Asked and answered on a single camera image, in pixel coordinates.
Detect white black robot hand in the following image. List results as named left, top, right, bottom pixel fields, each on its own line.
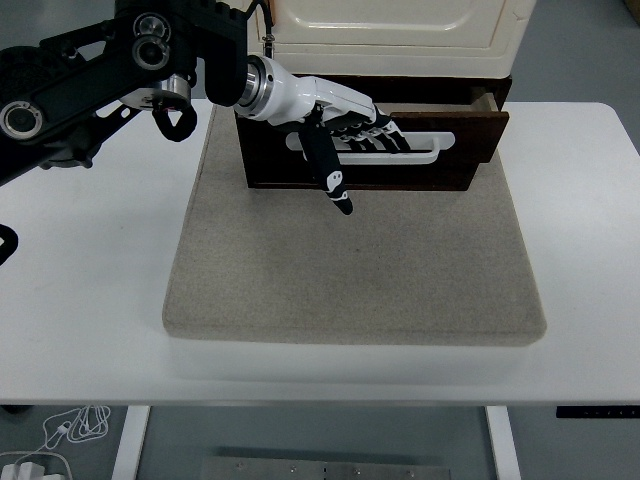
left=234, top=55, right=412, bottom=216

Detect white drawer handle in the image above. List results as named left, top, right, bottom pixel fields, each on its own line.
left=285, top=130, right=457, bottom=166

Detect dark wooden drawer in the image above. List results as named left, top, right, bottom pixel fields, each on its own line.
left=234, top=87, right=511, bottom=192

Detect cream plastic cabinet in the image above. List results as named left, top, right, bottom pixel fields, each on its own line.
left=247, top=0, right=537, bottom=79

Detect dark wooden drawer housing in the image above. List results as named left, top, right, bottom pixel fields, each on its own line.
left=232, top=73, right=514, bottom=192

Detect beige fabric mat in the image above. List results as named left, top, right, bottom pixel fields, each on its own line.
left=161, top=102, right=548, bottom=347

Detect grey metal plate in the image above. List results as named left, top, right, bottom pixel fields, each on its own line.
left=199, top=455, right=451, bottom=480

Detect white table leg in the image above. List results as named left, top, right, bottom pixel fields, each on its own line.
left=484, top=405, right=521, bottom=480
left=110, top=405, right=151, bottom=480

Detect black table control panel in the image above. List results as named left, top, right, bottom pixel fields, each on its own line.
left=555, top=405, right=640, bottom=420

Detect white power adapter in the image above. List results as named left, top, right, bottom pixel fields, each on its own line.
left=0, top=452, right=71, bottom=480

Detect white cable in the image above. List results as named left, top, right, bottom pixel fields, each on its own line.
left=0, top=404, right=112, bottom=459

